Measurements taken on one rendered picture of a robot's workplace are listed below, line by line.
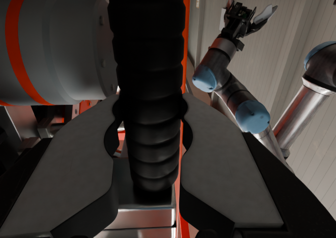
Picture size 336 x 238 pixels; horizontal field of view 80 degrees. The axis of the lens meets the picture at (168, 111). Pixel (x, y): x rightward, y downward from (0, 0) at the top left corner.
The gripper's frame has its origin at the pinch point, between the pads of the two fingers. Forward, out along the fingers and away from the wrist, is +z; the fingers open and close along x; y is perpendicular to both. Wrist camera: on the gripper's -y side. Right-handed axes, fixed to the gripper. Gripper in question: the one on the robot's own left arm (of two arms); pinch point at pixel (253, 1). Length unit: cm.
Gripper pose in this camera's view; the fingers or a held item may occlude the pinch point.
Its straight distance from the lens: 81.5
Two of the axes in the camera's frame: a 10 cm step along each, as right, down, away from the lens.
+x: -8.2, -4.4, 3.5
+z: 5.2, -8.4, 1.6
